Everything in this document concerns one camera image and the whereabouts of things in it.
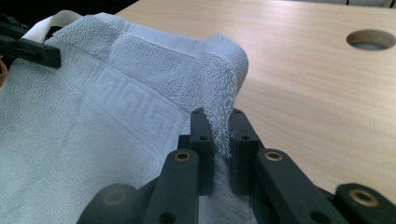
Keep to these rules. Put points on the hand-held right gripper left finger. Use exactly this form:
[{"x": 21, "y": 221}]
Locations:
[{"x": 202, "y": 146}]

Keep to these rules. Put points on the light blue towel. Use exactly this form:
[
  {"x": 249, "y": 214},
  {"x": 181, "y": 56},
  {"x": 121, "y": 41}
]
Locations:
[{"x": 93, "y": 124}]

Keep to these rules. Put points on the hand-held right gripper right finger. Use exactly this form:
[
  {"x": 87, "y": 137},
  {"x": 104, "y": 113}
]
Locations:
[{"x": 246, "y": 152}]

